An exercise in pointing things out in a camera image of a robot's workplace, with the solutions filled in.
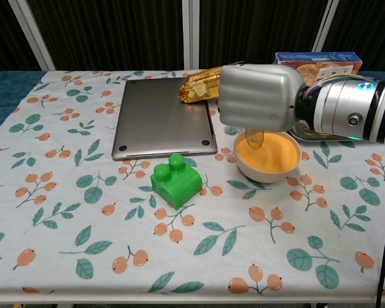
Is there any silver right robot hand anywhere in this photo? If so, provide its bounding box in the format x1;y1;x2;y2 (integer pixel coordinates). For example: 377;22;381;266
218;64;307;132

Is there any silver spoon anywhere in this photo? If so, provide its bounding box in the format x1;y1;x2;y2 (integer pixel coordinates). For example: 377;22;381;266
243;126;266;151

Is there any off-white bowl of orange powder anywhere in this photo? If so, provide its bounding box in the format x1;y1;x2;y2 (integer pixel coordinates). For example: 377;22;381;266
234;130;302;184

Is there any stainless steel tray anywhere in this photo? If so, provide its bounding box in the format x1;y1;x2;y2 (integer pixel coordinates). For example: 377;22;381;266
286;119;355;142

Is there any gold foil biscuit packet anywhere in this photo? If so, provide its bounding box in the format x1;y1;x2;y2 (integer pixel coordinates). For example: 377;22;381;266
178;60;244;104

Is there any blue and orange food box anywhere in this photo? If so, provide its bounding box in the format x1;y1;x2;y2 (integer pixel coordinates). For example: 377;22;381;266
273;51;363;86

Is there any grey closed laptop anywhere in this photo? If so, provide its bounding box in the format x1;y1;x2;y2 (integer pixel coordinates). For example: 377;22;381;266
111;77;219;161

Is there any green toy building block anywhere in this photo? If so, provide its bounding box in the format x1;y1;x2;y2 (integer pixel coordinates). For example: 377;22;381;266
150;153;203;211

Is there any floral printed tablecloth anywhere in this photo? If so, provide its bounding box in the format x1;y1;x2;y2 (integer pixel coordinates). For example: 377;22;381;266
0;69;385;304

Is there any teal table cover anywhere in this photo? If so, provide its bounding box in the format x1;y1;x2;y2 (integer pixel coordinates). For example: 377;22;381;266
0;71;47;139

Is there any white partition frame post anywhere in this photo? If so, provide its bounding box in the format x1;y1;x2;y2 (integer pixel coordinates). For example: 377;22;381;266
311;0;340;53
182;0;201;70
8;0;56;72

